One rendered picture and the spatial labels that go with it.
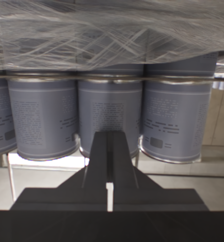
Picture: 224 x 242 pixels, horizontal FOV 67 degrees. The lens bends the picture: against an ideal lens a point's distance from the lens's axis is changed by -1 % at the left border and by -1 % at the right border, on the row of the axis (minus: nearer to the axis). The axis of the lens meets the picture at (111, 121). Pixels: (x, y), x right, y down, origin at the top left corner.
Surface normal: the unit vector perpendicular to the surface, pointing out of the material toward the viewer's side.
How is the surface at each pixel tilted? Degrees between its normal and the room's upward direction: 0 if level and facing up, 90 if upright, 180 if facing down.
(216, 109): 90
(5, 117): 92
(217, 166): 90
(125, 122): 91
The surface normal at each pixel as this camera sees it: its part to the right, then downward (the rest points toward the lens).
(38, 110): 0.20, 0.29
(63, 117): 0.73, 0.21
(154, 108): -0.79, 0.16
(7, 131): 0.93, 0.12
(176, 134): -0.21, 0.28
